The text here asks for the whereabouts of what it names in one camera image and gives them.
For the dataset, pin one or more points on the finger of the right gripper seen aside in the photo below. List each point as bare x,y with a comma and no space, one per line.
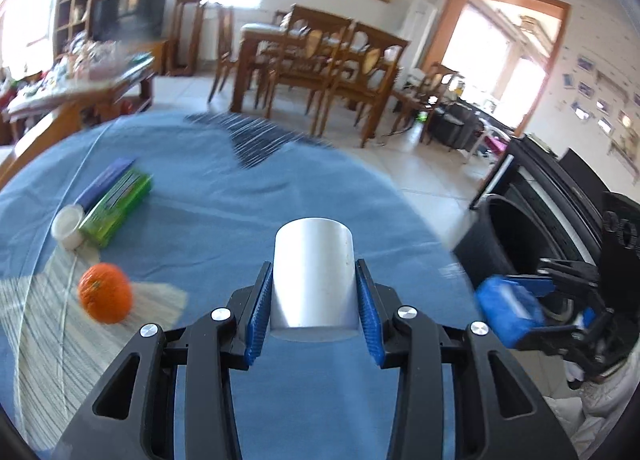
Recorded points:
537,285

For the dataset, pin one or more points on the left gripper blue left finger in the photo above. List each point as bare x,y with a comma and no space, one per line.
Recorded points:
257,313

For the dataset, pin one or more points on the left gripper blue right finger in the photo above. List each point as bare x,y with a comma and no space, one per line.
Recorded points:
370,320

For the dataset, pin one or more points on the blue tissue packet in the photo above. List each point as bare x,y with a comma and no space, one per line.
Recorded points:
510,310

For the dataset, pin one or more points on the white paper cup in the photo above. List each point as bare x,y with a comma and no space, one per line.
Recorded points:
314,290

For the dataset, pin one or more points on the black trash bin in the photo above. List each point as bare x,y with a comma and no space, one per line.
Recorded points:
504,240

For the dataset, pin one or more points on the orange fruit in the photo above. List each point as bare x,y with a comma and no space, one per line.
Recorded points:
105,293

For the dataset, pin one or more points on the blue tablecloth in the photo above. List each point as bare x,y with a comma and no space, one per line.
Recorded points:
222,186

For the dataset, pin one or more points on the green gum pack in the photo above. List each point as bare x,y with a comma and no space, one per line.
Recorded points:
106,217

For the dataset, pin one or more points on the purple tube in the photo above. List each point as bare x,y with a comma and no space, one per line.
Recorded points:
98,188

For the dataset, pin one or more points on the small white cup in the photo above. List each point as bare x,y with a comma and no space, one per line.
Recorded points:
65,228

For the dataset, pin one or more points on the wooden dining chair near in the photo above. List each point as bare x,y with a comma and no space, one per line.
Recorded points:
365,70

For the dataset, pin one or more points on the wooden dining chair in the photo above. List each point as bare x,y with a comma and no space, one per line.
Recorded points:
306,55
365,70

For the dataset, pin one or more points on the wooden side stand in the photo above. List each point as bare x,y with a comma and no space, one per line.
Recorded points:
185,32

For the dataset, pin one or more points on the wooden dining chair far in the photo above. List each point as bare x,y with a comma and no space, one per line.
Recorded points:
306,55

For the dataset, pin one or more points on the wooden coffee table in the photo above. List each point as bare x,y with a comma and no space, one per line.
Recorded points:
131,91

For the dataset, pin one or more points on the black television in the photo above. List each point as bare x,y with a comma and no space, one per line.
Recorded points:
128,20

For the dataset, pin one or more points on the wooden bookshelf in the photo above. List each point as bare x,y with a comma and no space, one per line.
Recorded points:
71,18

